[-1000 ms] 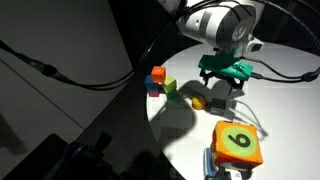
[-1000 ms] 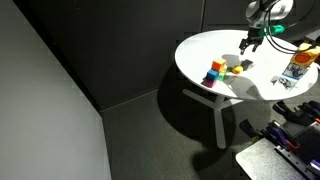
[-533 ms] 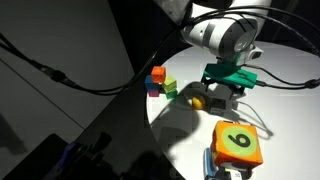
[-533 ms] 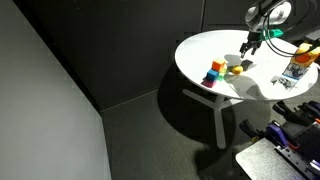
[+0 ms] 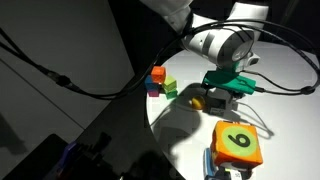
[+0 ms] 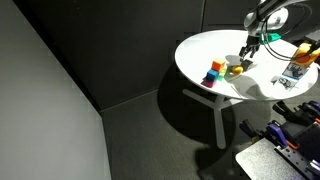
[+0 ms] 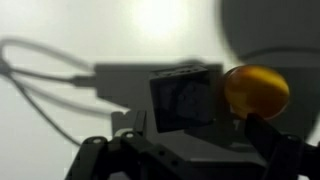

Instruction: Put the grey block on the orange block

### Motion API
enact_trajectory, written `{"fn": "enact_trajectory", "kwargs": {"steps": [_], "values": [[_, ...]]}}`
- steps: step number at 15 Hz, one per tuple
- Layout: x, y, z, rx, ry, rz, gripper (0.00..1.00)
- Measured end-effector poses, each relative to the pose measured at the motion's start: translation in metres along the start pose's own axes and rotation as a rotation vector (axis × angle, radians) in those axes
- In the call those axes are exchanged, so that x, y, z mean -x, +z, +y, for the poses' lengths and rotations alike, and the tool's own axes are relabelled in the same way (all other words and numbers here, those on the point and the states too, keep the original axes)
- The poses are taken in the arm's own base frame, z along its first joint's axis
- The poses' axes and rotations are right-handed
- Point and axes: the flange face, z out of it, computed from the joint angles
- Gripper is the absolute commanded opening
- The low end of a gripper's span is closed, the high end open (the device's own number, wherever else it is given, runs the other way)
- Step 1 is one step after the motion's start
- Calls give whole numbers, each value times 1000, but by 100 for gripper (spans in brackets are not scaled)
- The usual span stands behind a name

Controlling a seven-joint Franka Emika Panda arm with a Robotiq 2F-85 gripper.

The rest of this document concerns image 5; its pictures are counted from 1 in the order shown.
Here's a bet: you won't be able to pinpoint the thick black cable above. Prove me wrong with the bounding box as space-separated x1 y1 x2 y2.
0 19 320 101

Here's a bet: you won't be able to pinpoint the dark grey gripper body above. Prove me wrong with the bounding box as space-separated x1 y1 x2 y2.
203 87 240 114

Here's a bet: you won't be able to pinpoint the large orange number dice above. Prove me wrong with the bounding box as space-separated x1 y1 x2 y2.
210 120 265 169

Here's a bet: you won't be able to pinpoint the thin black cable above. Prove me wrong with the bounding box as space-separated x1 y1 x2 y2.
245 69 303 93

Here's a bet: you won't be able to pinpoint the small light green block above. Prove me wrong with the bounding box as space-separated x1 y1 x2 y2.
162 75 178 94

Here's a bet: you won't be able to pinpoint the small magenta block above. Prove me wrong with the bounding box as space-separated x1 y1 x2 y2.
148 89 161 98

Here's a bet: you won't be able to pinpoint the yellow ball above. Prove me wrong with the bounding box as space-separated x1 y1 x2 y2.
191 95 206 111

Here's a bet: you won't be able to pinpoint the small blue block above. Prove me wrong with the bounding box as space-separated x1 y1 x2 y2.
144 75 160 92

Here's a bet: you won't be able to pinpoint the small dark green block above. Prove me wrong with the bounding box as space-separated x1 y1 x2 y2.
165 89 179 101

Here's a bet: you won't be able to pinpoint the small orange block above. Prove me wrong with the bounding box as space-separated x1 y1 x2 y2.
151 65 167 84

